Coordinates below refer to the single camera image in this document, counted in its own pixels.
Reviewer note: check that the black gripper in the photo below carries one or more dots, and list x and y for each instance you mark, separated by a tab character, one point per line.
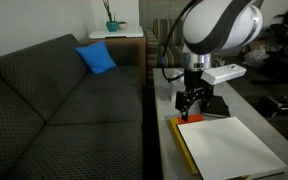
192	80

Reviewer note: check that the white board with yellow edge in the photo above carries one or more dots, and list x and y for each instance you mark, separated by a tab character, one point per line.
230	146

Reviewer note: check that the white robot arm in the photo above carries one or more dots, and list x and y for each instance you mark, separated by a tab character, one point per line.
217	26

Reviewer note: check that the orange book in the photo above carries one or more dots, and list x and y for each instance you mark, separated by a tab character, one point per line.
195	118

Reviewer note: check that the small black notebook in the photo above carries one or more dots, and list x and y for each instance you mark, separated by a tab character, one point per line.
217	106

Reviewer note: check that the grey top coffee table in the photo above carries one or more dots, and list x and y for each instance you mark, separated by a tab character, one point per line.
164	110

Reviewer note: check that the striped armchair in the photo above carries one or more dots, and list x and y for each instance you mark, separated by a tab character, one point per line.
165	33

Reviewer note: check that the white plastic bag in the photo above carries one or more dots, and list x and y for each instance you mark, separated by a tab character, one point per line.
255	58

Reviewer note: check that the black equipment case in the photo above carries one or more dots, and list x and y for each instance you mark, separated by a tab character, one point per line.
277	105

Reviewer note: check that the wooden side table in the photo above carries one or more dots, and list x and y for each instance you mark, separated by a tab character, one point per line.
124	40

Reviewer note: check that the white tray board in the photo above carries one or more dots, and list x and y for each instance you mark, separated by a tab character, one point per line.
124	32

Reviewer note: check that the small white orchid pot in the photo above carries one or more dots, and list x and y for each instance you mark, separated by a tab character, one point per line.
122	25

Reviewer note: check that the blue cushion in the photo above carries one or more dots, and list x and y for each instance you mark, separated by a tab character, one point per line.
95	58

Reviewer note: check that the teal pot with plant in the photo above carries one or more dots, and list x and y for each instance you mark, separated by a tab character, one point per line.
112	26

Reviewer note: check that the dark grey fabric sofa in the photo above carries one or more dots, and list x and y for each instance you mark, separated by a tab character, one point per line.
67	100

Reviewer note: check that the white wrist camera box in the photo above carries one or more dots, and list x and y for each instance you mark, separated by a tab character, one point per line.
222	74

